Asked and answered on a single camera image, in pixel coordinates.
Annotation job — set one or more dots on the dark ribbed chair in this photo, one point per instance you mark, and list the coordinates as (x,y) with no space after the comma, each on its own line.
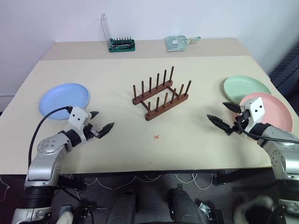
(286,70)

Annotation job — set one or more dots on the metal caster bracket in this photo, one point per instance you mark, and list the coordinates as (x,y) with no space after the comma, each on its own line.
(208,210)

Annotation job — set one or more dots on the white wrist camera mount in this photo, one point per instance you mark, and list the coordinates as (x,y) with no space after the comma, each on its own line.
(78,116)
(257,109)

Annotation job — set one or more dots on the blue plate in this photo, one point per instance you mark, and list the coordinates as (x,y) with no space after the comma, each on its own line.
(63,98)

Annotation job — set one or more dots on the green plate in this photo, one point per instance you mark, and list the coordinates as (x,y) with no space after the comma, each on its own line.
(243,85)

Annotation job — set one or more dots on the dark rounded block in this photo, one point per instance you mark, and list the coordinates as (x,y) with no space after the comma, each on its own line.
(183,207)
(123,207)

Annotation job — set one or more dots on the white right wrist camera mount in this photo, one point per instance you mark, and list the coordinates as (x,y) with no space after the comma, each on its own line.
(257,109)

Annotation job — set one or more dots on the blurred black and white object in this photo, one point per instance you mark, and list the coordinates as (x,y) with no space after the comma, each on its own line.
(254,210)

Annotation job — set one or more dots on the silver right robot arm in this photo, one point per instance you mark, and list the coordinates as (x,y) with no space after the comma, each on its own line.
(281,155)

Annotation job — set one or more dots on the pink-red plate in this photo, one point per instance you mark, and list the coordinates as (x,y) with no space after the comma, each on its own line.
(278,112)

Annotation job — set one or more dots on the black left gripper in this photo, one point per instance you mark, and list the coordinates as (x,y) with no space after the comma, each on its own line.
(89,132)

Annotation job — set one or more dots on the wooden dish rack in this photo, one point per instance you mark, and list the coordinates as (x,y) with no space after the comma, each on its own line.
(163,109)

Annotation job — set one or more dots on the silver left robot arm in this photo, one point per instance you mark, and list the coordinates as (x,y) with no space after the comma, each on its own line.
(46,145)

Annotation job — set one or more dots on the black table frame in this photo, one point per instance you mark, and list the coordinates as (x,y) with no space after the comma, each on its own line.
(224,178)

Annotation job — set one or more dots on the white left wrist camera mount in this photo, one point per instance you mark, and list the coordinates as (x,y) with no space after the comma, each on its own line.
(78,116)

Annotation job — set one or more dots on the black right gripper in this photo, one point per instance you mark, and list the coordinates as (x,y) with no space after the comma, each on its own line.
(237,127)

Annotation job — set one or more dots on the green screwdriver bit set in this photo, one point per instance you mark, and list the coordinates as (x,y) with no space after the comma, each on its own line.
(121,46)

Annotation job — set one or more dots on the black floor box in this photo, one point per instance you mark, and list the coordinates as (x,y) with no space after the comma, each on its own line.
(84,213)

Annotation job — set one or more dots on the clear plastic zip bag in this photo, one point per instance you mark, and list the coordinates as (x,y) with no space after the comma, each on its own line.
(175,43)

